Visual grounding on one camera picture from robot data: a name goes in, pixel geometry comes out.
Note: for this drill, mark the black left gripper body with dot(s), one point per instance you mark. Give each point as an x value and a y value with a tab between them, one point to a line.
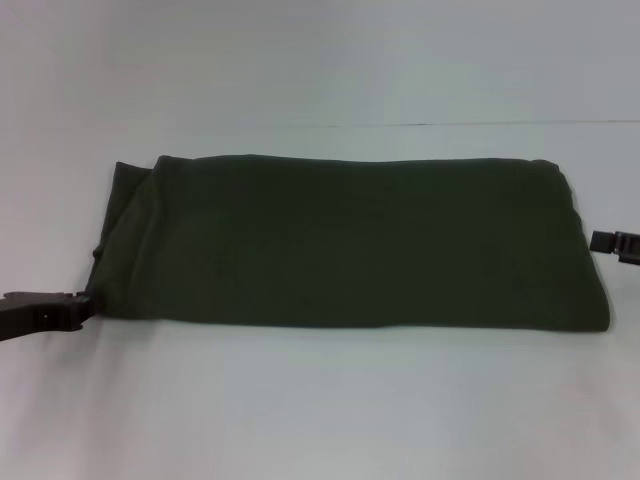
30	317

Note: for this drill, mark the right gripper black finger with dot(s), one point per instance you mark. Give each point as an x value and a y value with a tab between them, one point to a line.
605	241

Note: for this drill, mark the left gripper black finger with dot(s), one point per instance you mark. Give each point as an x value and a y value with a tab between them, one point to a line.
77	299
80	317

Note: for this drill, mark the dark green FREE t-shirt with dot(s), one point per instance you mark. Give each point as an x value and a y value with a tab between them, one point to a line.
350	240

